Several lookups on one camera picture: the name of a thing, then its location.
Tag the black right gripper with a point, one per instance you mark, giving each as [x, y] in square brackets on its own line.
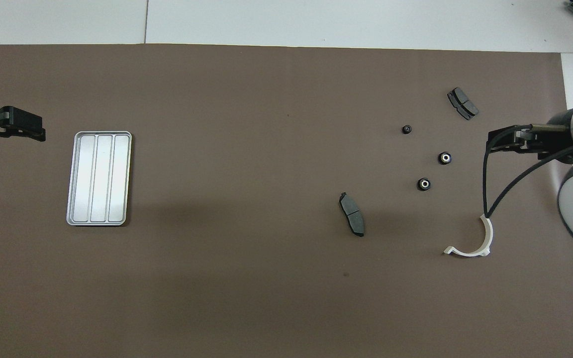
[550, 141]

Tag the short grey brake pad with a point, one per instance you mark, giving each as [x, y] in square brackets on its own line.
[463, 103]

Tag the brown paper table mat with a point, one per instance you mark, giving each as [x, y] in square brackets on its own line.
[217, 99]

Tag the black bearing gear silver hub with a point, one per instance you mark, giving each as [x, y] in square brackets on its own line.
[444, 158]
[424, 184]

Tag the silver metal tray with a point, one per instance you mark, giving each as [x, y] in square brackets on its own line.
[100, 179]

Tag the white curved plastic bracket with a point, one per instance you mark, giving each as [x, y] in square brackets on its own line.
[489, 236]

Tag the long grey brake pad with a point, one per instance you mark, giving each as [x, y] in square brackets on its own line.
[351, 214]

